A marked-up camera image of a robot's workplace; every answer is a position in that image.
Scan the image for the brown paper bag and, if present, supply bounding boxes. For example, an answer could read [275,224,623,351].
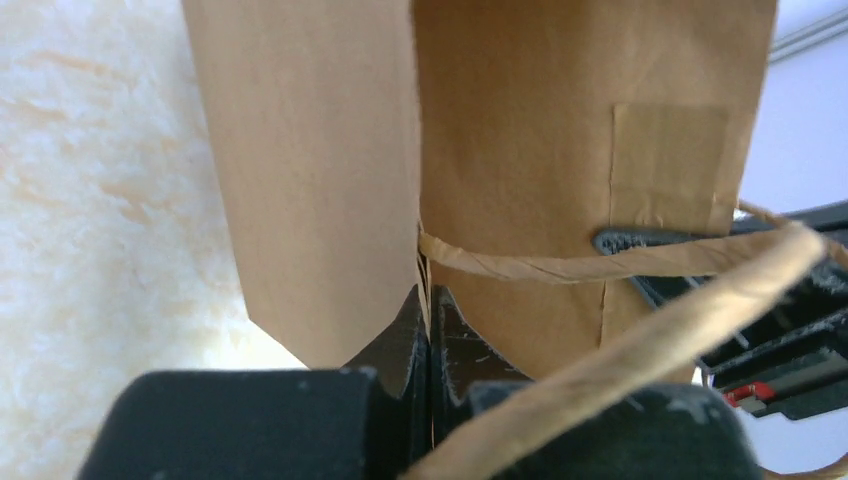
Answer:
[180,0,848,480]

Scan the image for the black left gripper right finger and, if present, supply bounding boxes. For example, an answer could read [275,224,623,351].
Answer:
[430,286,530,444]

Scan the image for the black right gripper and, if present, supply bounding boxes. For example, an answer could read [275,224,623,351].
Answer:
[592,201,847,420]

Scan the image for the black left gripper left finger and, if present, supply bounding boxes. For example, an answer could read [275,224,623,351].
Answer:
[346,287,431,479]

